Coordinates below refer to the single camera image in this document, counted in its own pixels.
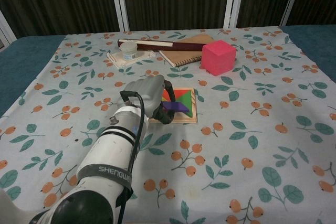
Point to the orange large triangle piece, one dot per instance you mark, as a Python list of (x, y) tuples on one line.
[(178, 93)]

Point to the green large triangle piece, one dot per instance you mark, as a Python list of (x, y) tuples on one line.
[(186, 100)]

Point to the wooden tangram tray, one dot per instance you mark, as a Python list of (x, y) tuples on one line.
[(193, 108)]

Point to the long dark red box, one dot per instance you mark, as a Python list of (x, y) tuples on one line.
[(189, 46)]

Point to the small white jar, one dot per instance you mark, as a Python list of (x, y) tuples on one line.
[(127, 51)]

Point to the pink cube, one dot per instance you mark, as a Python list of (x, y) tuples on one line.
[(218, 58)]

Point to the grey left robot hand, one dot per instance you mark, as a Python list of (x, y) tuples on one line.
[(147, 90)]

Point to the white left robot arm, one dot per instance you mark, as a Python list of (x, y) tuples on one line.
[(107, 155)]

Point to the brown spiral notebook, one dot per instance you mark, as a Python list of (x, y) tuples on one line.
[(181, 55)]

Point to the floral patterned tablecloth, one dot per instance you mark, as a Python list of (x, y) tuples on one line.
[(236, 155)]

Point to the purple parallelogram tangram piece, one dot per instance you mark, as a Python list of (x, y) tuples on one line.
[(177, 106)]

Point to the white plastic holder tray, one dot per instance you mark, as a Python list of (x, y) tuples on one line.
[(118, 61)]

